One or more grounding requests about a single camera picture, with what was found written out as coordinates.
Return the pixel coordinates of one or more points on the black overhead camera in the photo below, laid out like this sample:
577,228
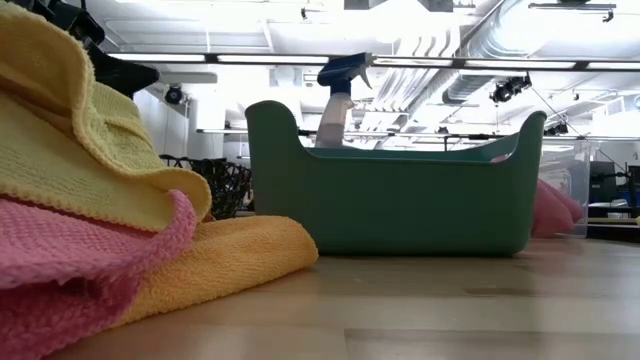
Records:
507,89
174,95

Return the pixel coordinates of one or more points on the background workstation equipment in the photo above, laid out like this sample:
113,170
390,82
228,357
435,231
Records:
602,182

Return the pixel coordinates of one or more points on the orange microfiber towel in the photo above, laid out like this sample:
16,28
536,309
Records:
225,265

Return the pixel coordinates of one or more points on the clear plastic bin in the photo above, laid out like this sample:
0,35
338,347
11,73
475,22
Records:
570,175

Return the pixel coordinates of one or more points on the pink microfiber towel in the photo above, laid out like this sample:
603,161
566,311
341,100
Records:
60,250
550,215

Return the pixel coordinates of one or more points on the spray bottle with blue trigger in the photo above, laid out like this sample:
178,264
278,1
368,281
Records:
335,120

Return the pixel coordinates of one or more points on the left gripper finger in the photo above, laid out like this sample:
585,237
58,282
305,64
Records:
120,72

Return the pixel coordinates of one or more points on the green plastic basket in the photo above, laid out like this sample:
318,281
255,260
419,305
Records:
400,205

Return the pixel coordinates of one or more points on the yellow microfiber towel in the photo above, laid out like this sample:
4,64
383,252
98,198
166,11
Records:
75,165

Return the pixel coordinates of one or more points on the overhead light bar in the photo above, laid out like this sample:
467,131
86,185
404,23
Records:
270,59
380,135

